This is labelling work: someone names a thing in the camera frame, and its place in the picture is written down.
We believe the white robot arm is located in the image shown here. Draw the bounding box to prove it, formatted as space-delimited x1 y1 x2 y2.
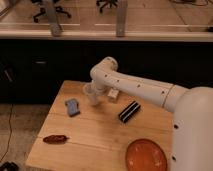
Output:
90 57 213 171

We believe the small cream bottle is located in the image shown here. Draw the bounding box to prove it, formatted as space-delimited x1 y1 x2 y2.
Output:
108 88 119 99

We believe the black striped box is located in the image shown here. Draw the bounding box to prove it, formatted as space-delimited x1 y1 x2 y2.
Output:
118 101 141 123

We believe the blue sponge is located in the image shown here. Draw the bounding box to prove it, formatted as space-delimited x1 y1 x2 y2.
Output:
65 99 80 117

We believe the dark red chili pepper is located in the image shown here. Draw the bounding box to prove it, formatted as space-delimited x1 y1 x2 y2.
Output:
43 135 68 144

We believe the right office chair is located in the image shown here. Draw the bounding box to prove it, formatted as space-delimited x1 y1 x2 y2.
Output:
96 0 118 13

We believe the office chair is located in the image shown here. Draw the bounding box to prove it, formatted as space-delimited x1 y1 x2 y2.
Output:
96 0 118 13
30 0 71 23

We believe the left office chair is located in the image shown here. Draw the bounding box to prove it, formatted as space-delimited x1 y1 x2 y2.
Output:
30 0 71 23

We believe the black object on floor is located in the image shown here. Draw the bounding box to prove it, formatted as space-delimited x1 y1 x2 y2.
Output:
0 162 19 171

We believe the right metal post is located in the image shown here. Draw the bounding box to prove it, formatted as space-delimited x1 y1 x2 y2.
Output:
116 0 128 37

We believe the metal post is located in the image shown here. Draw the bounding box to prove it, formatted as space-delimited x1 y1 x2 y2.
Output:
116 0 128 37
43 0 62 37

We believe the left metal post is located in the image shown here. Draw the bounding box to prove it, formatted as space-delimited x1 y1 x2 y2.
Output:
43 0 62 37

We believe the thin left floor cable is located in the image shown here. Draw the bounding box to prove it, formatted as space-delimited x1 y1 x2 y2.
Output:
0 103 14 164

